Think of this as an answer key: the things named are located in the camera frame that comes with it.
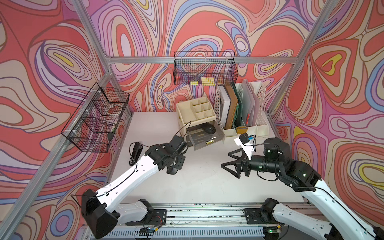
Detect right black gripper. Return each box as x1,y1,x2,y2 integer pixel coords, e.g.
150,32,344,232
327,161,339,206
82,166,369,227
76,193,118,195
221,148,282,180

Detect transparent top drawer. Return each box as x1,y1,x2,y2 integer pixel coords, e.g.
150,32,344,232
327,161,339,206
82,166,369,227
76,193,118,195
186,123,225,151

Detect beige drawer organizer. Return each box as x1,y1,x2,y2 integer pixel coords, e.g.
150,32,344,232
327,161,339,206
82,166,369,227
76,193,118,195
176,97,217,138

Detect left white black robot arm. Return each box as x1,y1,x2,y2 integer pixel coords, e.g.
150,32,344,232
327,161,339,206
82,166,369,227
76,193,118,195
81,135,188,239

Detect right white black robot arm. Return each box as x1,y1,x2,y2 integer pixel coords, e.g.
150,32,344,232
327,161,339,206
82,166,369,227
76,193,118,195
221,134,384,240

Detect white file rack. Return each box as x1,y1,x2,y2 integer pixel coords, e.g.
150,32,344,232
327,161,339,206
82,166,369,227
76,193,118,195
214,81,270,141

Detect green folder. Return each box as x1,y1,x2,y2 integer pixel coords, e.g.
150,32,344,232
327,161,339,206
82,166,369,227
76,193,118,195
232,84,243,128

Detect black stapler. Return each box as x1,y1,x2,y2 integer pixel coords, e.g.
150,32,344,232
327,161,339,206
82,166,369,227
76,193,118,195
129,142,143,167

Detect translucent grey folders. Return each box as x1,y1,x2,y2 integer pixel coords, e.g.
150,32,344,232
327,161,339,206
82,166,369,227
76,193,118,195
241,80,256,127

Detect brown cardboard folder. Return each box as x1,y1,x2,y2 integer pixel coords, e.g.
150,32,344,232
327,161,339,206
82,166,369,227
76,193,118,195
224,85,238,130

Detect white book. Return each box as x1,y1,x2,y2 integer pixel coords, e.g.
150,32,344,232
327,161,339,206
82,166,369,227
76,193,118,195
219,86,231,127

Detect small yellow notes pad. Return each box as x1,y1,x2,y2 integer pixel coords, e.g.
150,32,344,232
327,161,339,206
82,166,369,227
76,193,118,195
189,81,199,86

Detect yellow sticky notes pad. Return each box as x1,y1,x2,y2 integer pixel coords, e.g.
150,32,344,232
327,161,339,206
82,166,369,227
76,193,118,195
201,77,216,86

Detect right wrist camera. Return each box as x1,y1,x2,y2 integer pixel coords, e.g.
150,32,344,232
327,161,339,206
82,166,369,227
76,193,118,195
235,133,256,160

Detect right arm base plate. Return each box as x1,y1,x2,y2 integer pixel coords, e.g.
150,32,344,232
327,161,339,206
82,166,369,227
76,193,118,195
242,207,279,225

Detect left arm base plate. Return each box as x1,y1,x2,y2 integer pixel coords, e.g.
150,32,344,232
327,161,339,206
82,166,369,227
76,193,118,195
125,209,167,227

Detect aluminium rail base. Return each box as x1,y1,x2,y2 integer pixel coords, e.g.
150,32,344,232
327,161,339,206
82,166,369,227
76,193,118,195
82,203,323,240

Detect left black wire basket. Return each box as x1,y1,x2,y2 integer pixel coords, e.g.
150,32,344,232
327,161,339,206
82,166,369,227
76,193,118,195
61,83,130,153

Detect black wire basket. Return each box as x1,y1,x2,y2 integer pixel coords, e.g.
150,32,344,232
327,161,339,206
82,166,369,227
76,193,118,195
61,83,130,153
173,50,239,86

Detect back black wire basket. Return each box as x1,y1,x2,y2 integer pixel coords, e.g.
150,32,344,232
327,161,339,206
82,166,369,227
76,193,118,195
173,50,239,86

